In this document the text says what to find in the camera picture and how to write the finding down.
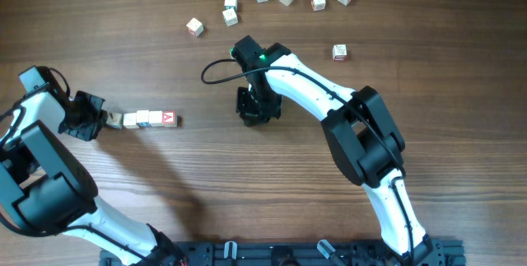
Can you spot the wooden block red underside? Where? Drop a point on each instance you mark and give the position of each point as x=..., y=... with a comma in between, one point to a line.
x=195, y=27

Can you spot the wooden block blue edge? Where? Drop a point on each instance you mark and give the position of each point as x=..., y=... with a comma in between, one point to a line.
x=230, y=4

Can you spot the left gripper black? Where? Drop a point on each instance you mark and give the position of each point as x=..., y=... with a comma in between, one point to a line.
x=91, y=132

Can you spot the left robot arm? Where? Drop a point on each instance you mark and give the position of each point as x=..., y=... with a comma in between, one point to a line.
x=47, y=93

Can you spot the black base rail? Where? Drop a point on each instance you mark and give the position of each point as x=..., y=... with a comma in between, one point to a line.
x=432, y=252

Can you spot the wooden block hammer picture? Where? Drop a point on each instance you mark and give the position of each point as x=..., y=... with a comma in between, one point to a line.
x=114, y=120

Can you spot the wooden block red base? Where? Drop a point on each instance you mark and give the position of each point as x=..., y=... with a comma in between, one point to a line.
x=339, y=52

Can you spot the wooden block red side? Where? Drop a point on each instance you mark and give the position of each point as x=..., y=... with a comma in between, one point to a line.
x=318, y=5

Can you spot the wooden block blue side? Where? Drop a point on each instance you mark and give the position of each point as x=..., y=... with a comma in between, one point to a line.
x=155, y=118

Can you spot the plain wooden block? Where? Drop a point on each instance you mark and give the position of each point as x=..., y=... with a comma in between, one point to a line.
x=142, y=118
x=230, y=17
x=130, y=120

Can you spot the red letter wooden block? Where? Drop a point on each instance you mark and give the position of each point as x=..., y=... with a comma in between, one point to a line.
x=169, y=119

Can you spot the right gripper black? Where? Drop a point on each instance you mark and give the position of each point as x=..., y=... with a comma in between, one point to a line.
x=248, y=114

